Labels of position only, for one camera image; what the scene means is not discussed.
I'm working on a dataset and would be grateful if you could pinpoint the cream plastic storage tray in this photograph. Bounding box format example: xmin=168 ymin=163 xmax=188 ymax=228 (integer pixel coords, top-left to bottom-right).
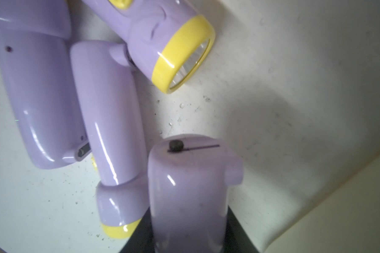
xmin=266 ymin=156 xmax=380 ymax=253

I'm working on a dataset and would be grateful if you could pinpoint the large purple flashlight yellow rim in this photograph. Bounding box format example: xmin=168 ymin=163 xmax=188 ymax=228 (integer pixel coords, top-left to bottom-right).
xmin=0 ymin=1 xmax=91 ymax=169

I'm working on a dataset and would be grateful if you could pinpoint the short purple flashlight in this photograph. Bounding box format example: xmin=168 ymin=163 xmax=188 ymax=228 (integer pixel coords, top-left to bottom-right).
xmin=148 ymin=134 xmax=244 ymax=253

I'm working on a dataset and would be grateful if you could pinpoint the purple flashlight with yellow button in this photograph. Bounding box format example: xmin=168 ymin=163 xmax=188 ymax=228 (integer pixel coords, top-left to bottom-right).
xmin=84 ymin=1 xmax=216 ymax=94

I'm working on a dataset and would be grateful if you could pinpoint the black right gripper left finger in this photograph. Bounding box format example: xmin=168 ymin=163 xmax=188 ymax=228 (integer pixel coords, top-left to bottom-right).
xmin=119 ymin=208 xmax=154 ymax=253

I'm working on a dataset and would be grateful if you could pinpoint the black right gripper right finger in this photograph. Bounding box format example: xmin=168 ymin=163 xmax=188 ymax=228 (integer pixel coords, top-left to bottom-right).
xmin=223 ymin=207 xmax=259 ymax=253

